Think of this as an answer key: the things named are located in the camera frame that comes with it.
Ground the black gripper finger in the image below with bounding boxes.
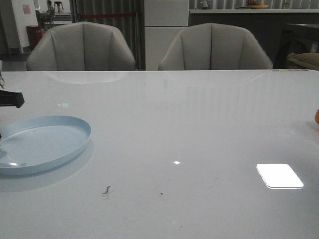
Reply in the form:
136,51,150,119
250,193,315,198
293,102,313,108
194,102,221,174
0,90,25,108

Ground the light blue round plate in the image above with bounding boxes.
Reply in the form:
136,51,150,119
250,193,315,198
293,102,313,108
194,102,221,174
0,116,91,175

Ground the orange corn cob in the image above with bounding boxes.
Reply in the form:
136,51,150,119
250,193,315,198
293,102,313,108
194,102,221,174
315,110,319,124

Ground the red bin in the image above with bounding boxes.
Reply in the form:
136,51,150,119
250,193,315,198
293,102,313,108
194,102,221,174
26,25,42,50

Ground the seated person in background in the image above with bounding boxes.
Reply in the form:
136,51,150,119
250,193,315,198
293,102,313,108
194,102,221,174
35,0,55,30

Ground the left beige upholstered chair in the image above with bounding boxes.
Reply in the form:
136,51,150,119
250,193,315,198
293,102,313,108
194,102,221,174
26,21,136,71

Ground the beige upholstered chair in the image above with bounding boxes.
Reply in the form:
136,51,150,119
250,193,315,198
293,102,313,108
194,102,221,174
26,21,136,71
158,23,273,71

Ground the white cabinet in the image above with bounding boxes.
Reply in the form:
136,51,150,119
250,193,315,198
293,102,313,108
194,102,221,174
144,0,189,71

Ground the right beige upholstered chair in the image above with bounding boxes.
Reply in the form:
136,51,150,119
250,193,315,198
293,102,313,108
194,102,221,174
158,23,273,71

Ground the fruit bowl on counter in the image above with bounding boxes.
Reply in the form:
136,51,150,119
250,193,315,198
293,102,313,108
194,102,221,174
246,0,269,9

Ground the dark counter with white top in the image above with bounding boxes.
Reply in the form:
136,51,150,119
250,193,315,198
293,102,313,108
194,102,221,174
189,9,319,65

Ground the tan cushion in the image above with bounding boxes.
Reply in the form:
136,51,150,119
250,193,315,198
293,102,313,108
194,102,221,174
286,52,319,71

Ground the pink wall notice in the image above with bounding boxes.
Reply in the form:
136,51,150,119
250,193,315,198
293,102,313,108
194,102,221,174
22,4,30,14

